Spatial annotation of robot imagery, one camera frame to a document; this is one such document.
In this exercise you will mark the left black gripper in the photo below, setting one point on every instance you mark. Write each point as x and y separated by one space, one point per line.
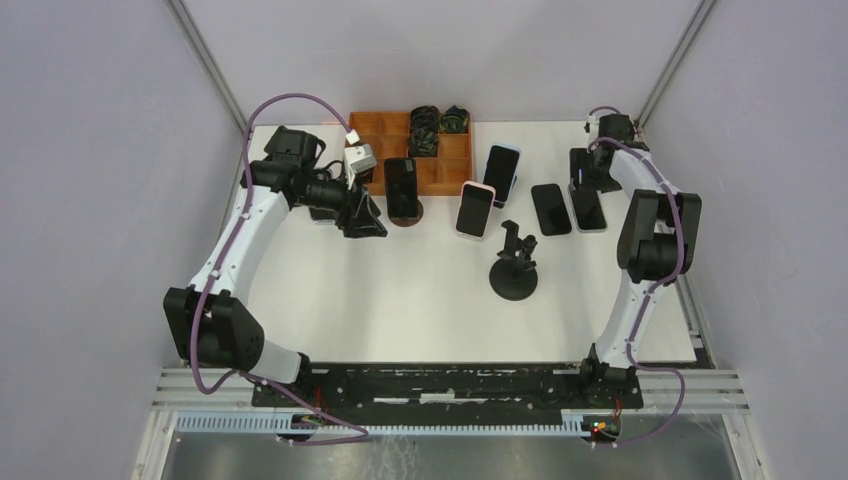
358 216

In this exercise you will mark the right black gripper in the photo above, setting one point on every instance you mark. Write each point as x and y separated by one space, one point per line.
579 158

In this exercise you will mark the white-blue case phone front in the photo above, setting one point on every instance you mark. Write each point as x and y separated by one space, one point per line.
588 210

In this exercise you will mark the black phone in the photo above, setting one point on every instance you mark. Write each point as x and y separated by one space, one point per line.
401 187
551 210

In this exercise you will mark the pink case phone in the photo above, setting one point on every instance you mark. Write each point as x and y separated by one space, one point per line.
476 203

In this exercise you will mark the black clamp stand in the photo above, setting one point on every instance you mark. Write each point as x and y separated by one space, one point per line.
513 276

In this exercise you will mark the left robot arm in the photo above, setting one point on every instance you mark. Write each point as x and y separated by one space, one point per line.
208 319

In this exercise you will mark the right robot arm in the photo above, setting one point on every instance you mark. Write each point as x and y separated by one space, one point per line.
655 245

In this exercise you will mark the round wooden phone stand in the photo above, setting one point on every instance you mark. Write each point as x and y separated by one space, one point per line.
405 220

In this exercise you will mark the phone with clear case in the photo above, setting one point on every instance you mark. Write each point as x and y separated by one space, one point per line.
322 216

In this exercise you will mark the black phone on wooden stand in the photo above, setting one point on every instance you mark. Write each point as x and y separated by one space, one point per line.
401 187

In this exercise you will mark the blue case phone rear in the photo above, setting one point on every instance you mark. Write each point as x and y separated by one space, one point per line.
500 171

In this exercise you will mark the orange compartment tray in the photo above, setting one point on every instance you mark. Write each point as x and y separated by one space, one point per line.
388 133

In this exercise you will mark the black coiled band middle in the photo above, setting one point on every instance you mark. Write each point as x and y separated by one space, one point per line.
423 143

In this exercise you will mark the black coiled band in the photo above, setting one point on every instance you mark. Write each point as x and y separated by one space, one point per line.
426 117
423 143

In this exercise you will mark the black coiled band top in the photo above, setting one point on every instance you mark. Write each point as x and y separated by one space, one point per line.
426 117

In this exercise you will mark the green-black coiled band right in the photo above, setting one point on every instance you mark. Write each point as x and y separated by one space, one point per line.
454 120

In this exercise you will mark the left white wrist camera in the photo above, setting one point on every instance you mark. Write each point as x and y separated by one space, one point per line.
358 157

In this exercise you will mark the aluminium rail frame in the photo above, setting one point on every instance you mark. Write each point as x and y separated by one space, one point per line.
698 389

